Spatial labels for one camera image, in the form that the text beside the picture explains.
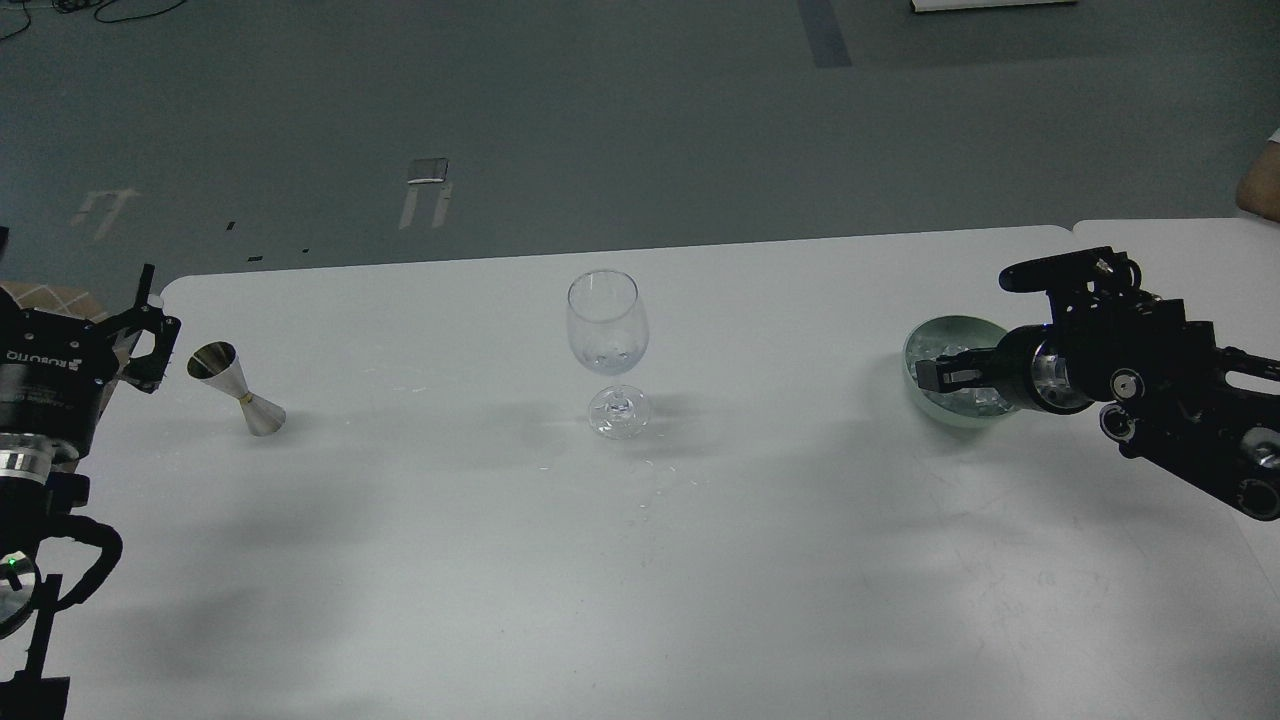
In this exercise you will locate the clear ice cubes pile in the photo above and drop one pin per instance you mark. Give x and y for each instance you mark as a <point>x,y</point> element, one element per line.
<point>979,404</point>

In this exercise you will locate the clear wine glass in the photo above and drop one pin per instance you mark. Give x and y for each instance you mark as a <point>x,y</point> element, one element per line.
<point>608,333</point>

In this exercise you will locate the beige checked chair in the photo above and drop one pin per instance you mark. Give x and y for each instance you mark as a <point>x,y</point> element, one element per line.
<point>50,298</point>

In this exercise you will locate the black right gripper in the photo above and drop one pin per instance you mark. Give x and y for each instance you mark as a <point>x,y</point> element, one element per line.
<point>1026,366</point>

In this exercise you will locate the steel double jigger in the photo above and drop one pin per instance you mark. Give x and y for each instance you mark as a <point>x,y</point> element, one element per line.
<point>218,365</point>

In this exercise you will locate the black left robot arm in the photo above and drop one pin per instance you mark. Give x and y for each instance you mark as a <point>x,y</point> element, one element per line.
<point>54,558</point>

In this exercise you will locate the metal floor plate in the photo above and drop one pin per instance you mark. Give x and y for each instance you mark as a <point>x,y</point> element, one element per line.
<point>427,171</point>

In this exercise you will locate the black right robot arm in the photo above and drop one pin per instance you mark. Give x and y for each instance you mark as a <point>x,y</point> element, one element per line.
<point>1160,379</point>

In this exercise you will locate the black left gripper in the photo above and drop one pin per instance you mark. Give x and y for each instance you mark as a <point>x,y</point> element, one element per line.
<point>56,368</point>

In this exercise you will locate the green bowl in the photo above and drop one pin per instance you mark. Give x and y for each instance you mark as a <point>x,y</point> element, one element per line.
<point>962,330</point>

